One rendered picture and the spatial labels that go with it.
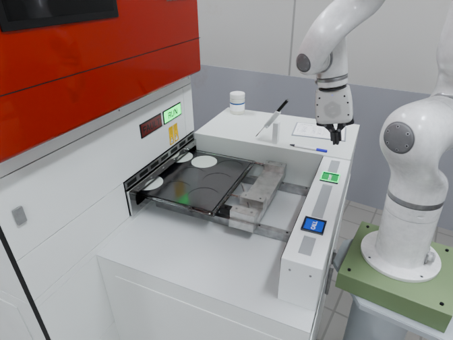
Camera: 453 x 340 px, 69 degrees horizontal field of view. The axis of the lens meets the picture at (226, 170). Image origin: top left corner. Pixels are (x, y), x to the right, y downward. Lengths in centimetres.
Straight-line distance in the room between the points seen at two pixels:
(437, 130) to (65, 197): 83
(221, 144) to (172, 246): 51
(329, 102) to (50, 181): 75
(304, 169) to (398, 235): 50
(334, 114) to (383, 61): 144
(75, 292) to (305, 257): 64
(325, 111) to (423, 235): 40
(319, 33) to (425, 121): 31
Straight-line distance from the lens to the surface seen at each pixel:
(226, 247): 102
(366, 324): 111
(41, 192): 87
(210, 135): 136
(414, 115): 73
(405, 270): 96
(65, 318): 109
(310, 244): 84
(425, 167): 76
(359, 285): 92
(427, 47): 237
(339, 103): 99
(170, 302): 100
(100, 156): 98
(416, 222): 88
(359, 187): 272
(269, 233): 104
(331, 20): 86
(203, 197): 109
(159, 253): 102
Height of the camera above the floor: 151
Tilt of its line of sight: 29 degrees down
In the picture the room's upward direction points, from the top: 1 degrees counter-clockwise
